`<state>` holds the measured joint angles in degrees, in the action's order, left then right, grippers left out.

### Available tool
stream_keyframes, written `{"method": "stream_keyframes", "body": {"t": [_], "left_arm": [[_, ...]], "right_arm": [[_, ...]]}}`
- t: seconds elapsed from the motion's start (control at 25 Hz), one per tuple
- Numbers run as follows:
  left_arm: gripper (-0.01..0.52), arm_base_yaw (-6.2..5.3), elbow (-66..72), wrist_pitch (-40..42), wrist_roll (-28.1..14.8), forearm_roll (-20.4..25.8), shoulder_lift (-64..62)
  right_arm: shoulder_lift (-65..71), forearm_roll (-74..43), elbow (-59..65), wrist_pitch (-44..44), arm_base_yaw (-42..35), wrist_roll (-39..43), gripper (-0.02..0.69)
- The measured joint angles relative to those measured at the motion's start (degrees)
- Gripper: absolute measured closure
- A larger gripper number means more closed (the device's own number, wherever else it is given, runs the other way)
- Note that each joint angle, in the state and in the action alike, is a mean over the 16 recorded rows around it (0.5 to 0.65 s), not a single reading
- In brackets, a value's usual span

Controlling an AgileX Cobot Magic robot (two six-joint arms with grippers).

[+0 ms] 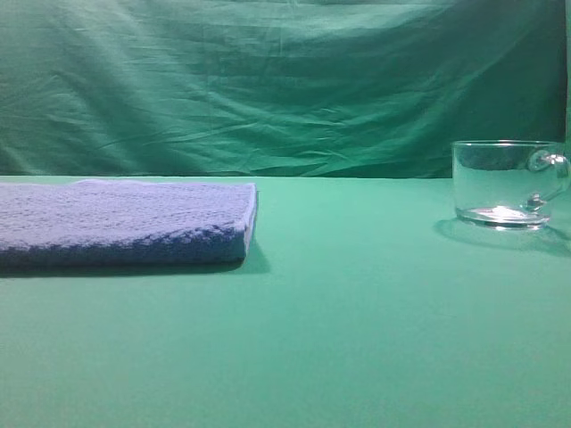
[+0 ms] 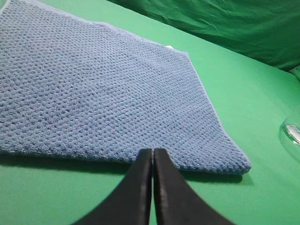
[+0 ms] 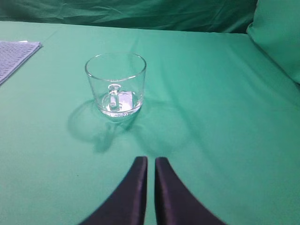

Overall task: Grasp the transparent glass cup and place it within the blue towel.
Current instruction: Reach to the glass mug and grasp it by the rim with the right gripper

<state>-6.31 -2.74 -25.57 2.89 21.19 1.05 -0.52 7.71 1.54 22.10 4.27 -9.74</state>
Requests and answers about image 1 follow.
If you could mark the transparent glass cup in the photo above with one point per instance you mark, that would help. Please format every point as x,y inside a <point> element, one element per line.
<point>508,184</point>

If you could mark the folded blue towel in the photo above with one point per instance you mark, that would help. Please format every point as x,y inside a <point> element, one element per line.
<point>96,222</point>

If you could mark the green backdrop cloth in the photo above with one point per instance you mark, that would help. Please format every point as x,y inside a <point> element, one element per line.
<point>373,89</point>

